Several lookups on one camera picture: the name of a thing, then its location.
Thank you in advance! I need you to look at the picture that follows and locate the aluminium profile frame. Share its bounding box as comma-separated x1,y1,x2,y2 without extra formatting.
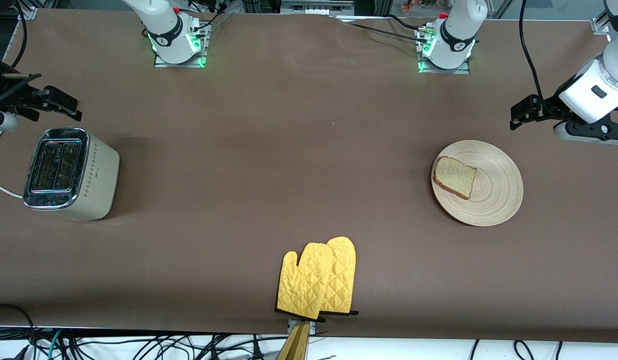
280,0,355,16

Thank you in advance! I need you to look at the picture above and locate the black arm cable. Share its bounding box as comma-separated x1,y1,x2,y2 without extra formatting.
11,0,28,68
518,0,545,103

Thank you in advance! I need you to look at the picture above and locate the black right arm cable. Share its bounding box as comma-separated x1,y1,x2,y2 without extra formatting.
11,0,28,68

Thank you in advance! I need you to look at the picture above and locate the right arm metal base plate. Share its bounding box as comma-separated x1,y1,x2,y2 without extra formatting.
154,12,209,68

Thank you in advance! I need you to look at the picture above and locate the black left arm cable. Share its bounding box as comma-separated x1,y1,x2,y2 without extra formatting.
518,0,545,103

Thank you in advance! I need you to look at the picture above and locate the round wooden plate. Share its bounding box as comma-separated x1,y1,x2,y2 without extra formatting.
431,140,524,227

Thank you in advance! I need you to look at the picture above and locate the black cable tangle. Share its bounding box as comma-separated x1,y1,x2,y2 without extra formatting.
64,334,269,360

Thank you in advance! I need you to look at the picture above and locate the yellow quilted oven mitt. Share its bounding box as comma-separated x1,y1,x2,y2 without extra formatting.
276,242,335,321
319,236,359,317

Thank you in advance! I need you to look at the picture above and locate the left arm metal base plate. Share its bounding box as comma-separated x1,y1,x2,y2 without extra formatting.
416,27,472,75

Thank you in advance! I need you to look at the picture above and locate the teal cable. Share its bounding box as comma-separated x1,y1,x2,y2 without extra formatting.
48,329,64,360

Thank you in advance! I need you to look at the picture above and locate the brown bread slice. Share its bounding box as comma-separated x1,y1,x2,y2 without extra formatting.
432,156,478,201

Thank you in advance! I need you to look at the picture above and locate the cream and chrome toaster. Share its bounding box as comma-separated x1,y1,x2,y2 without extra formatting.
22,127,120,222

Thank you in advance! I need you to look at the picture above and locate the small metal bracket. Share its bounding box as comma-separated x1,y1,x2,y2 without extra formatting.
287,318,317,335

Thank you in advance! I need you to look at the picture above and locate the black looped floor cable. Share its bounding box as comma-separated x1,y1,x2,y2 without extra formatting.
0,302,37,360

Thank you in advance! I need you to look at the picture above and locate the brass coloured bar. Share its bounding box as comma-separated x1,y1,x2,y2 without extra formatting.
276,320,310,360

